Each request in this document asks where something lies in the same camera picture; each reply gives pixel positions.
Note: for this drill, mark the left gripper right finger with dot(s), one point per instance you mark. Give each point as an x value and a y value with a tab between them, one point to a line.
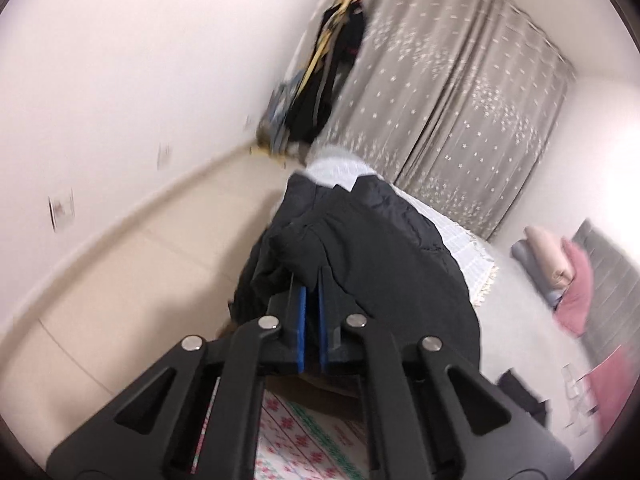
337	348

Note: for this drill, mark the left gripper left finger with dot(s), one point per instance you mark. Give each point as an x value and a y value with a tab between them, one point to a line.
286	351

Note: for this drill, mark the black jacket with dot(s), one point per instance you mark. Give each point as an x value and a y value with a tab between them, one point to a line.
380	250

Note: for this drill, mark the hanging clothes on rack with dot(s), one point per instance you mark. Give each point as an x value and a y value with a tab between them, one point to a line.
335	50

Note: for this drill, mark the patterned knit blanket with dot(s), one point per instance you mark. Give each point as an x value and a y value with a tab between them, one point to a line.
296	443

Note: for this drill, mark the white fringed throw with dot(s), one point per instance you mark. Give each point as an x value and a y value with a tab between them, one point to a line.
334	165

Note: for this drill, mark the blue-grey folded blanket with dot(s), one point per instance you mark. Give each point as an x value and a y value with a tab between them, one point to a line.
524	255

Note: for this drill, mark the beige folded blanket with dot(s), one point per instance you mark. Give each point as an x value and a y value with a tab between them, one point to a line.
550	256

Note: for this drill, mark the pink pillow near curtain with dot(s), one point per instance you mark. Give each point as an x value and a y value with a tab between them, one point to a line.
573	309

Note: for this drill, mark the grey star curtain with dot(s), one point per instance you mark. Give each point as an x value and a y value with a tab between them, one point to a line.
454	102

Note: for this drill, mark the grey padded headboard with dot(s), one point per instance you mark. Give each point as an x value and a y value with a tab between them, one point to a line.
613	317

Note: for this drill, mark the pink pillow far side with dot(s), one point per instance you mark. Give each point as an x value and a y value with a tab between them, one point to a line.
611	383

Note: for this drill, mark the white wall socket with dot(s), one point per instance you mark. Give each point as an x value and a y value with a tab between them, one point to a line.
62	209

